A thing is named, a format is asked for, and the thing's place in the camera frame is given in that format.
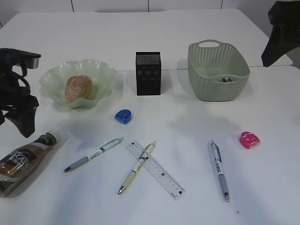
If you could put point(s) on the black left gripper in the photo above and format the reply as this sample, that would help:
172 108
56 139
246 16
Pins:
17 102

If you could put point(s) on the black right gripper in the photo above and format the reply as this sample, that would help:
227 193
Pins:
285 35

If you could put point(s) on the Nescafe coffee bottle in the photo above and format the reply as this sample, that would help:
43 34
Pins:
19 164

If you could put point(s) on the sugar-dusted bread roll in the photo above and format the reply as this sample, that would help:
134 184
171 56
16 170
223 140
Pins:
78 87

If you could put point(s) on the grey paper ball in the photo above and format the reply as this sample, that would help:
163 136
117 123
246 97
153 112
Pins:
226 79

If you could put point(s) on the green wavy glass plate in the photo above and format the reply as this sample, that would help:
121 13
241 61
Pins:
53 82

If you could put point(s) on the green plastic woven basket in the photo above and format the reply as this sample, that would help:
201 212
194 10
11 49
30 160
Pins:
210 60

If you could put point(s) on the blue-grey grip pen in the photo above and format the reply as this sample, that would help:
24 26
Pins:
92 155

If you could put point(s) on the blue pencil sharpener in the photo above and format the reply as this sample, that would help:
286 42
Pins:
123 116

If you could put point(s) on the pink pencil sharpener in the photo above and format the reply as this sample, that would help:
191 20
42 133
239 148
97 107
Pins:
249 140

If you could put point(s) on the beige grip pen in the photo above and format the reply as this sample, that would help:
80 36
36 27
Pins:
142 157

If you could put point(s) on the grey grip white pen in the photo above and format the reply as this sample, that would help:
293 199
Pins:
219 168

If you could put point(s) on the black pen holder box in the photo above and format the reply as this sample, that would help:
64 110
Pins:
148 73

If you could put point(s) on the clear plastic ruler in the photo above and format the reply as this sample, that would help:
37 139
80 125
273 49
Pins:
173 188

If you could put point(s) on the blue silver wrist camera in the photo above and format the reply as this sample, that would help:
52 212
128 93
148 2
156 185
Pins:
10 57

